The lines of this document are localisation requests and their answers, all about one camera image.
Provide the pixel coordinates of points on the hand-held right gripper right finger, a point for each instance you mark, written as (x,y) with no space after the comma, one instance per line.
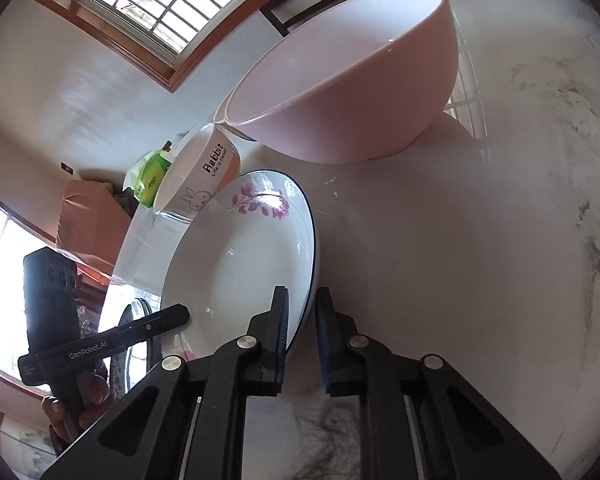
(324,350)

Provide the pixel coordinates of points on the person's left hand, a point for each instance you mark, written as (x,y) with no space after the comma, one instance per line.
(97,387)

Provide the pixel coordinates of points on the wooden framed window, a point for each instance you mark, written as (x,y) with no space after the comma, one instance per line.
(5,285)
(130,0)

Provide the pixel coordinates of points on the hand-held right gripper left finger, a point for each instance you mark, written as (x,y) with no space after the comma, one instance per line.
(281,345)

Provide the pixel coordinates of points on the dark blue patterned plate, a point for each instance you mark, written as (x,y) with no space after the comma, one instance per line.
(130,320)

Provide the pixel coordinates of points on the green tissue pack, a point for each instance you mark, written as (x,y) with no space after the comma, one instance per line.
(152,177)

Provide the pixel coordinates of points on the white rabbit print bowl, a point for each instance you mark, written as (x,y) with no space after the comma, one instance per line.
(200,175)

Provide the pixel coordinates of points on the white rose print plate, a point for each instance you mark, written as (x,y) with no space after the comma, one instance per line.
(240,270)

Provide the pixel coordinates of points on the dark wooden chair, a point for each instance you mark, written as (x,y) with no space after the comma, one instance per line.
(280,12)

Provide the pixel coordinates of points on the brown cardboard box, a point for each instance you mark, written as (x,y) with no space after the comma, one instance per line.
(90,220)

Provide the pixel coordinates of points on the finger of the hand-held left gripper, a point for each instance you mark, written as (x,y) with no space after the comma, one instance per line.
(157,322)

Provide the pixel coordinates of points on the pink bowl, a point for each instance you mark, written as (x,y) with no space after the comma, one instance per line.
(340,75)

